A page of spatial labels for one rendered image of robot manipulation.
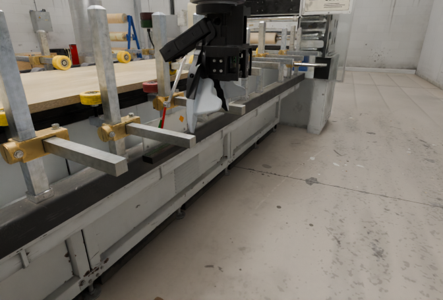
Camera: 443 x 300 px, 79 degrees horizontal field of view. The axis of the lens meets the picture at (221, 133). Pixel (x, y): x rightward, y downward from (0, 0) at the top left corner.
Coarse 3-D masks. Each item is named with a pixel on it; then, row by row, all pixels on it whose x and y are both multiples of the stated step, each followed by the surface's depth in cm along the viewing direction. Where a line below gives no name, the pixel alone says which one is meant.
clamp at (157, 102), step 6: (156, 96) 103; (162, 96) 102; (168, 96) 102; (174, 96) 105; (156, 102) 101; (162, 102) 100; (174, 102) 106; (156, 108) 102; (162, 108) 101; (168, 108) 103
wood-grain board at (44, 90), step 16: (128, 64) 182; (144, 64) 182; (32, 80) 118; (48, 80) 118; (64, 80) 118; (80, 80) 118; (96, 80) 118; (128, 80) 118; (144, 80) 118; (32, 96) 88; (48, 96) 88; (64, 96) 88; (32, 112) 80
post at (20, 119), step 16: (0, 16) 54; (0, 32) 54; (0, 48) 55; (0, 64) 55; (16, 64) 58; (0, 80) 57; (16, 80) 58; (0, 96) 59; (16, 96) 59; (16, 112) 59; (16, 128) 60; (32, 128) 63; (32, 160) 64; (32, 176) 64; (32, 192) 66
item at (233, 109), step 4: (148, 96) 111; (152, 96) 110; (180, 96) 107; (148, 100) 112; (152, 100) 111; (176, 100) 105; (180, 100) 104; (184, 100) 103; (176, 104) 105; (180, 104) 104; (184, 104) 104; (232, 104) 95; (236, 104) 95; (240, 104) 95; (220, 108) 96; (232, 108) 94; (236, 108) 93; (240, 108) 92; (244, 108) 93; (224, 112) 96; (228, 112) 95; (232, 112) 94; (236, 112) 93; (240, 112) 92; (244, 112) 94
